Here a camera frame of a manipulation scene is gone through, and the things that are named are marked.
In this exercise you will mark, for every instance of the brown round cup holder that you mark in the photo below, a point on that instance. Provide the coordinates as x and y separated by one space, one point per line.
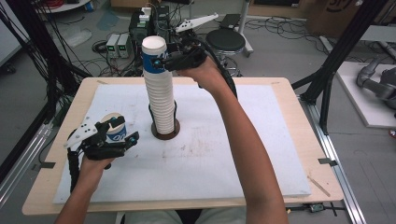
166 136

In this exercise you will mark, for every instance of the person's left hand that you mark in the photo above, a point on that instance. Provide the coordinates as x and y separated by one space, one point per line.
93 169

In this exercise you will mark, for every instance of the person's right hand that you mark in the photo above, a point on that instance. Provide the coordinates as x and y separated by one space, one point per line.
207 77

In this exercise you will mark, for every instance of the clear plastic bag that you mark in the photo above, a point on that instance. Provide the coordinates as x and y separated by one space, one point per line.
76 35

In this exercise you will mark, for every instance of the blue banded single cup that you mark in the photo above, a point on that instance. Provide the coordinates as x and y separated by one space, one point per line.
117 134
152 46

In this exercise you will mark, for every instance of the black equipment rack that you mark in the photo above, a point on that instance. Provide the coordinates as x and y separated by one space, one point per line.
137 28

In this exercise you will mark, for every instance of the round white table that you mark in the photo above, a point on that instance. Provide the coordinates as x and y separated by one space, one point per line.
65 5

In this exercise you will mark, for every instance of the white power adapter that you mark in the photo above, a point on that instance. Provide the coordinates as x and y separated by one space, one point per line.
144 14

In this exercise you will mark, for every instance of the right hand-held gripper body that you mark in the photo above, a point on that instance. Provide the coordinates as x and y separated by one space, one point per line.
186 59

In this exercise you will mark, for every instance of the aluminium rail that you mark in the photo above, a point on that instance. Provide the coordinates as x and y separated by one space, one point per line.
21 161
339 174

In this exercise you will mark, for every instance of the black flat device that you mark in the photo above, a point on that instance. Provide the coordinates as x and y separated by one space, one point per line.
229 21

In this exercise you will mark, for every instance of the person's light trousers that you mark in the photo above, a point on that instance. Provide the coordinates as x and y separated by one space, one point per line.
155 217

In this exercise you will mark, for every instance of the black round stool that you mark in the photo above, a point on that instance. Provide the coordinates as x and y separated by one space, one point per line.
225 40

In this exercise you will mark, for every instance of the white foam mat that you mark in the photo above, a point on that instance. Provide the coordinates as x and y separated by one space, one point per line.
193 168

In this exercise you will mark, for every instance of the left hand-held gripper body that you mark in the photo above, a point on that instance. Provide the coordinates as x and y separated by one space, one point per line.
102 151

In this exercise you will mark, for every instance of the cardboard box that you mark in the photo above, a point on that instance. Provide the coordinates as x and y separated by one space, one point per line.
333 17

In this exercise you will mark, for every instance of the grey power supply box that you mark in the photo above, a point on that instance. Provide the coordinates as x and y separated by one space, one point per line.
124 45
112 45

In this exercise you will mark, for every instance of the white board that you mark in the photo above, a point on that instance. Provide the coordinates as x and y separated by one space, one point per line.
367 112

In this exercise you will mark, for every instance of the black tape piece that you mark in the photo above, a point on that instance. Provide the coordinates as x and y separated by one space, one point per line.
327 161
43 165

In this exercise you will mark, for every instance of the stack of white paper cups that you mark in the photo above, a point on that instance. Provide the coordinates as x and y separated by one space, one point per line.
162 102

